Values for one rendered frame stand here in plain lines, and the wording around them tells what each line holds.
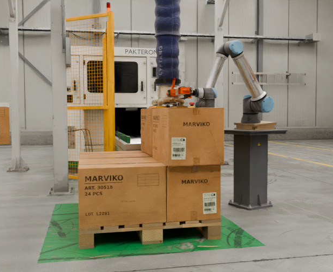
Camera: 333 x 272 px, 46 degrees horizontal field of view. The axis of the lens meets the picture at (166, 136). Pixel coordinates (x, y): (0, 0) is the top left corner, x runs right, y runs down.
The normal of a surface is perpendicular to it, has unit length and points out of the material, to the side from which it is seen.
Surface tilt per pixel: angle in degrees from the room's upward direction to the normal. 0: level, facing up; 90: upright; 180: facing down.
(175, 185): 90
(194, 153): 90
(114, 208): 90
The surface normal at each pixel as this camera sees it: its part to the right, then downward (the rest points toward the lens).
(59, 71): 0.21, 0.05
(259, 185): 0.52, 0.04
